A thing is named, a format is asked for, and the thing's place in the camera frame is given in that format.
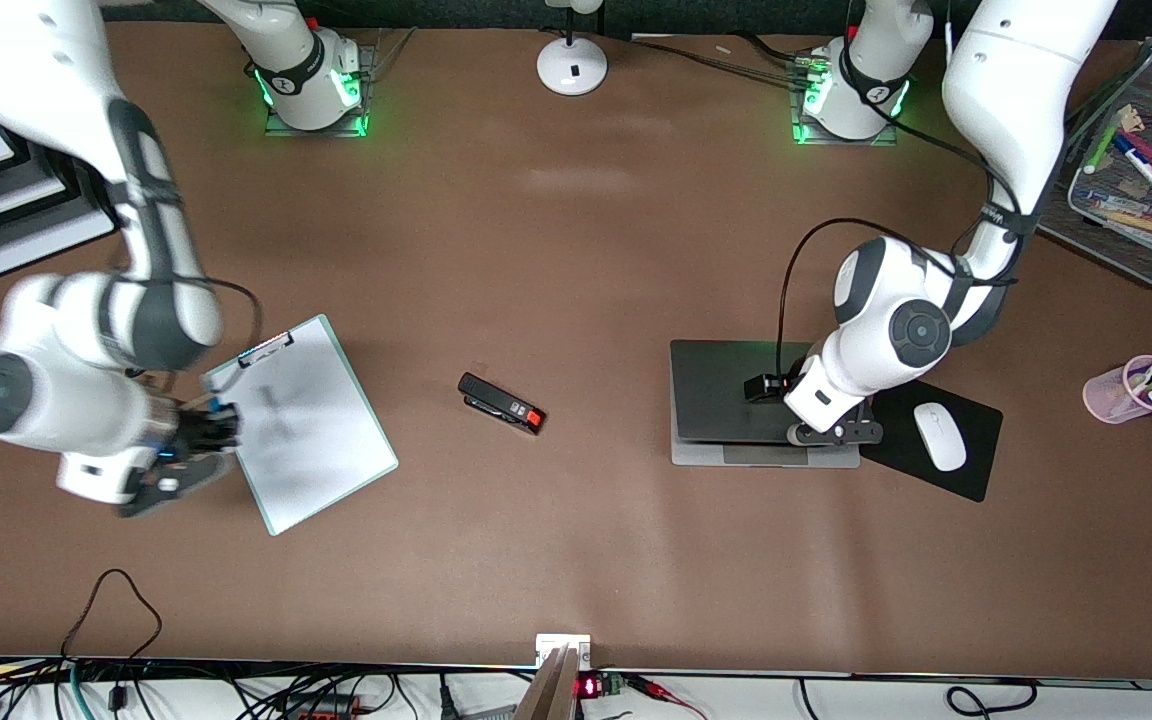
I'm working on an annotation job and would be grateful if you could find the black cable bundle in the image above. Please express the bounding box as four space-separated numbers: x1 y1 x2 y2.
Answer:
626 32 817 86

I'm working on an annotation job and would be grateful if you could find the white computer mouse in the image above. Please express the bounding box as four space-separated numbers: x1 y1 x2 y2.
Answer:
913 402 968 472

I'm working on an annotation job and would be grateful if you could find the black coiled cable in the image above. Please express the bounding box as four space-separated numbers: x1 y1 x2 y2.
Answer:
944 680 1039 717

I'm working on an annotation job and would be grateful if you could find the white round lamp base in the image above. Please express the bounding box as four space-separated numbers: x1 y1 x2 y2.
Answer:
536 0 609 97

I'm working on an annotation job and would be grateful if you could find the black stapler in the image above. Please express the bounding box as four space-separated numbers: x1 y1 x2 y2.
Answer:
457 372 546 437

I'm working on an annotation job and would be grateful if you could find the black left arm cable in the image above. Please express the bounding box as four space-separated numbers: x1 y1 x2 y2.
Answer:
776 218 1027 376

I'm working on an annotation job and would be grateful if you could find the pink translucent cup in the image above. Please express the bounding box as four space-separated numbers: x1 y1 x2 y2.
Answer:
1083 355 1152 425

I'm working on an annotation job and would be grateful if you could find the grey laptop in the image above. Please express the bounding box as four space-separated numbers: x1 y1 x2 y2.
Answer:
669 339 862 469

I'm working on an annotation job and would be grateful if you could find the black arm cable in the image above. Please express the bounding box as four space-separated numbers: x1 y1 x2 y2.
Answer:
201 278 265 366
776 218 1027 376

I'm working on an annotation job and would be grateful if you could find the grey metal beam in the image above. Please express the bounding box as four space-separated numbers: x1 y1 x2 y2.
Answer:
514 645 582 720

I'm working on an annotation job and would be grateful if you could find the mint green clipboard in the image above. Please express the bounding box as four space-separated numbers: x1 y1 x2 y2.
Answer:
201 314 400 537

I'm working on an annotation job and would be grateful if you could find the black looped cable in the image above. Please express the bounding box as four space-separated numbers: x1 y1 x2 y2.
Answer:
60 568 163 666

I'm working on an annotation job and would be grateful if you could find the red connector strip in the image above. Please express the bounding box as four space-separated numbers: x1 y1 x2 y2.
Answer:
281 695 377 719

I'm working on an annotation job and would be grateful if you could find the white paper sheet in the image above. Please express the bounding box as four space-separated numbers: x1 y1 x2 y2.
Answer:
208 322 394 531

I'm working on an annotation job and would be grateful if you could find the black mouse pad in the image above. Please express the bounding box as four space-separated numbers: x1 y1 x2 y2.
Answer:
858 368 1005 503

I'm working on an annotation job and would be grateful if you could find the green pen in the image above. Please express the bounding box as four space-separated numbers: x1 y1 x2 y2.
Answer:
1083 120 1120 176

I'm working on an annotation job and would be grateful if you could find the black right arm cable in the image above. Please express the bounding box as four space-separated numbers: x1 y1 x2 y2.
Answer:
201 278 265 366

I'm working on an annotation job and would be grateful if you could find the white marker blue cap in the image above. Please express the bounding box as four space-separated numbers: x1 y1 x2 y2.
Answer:
1113 135 1152 208

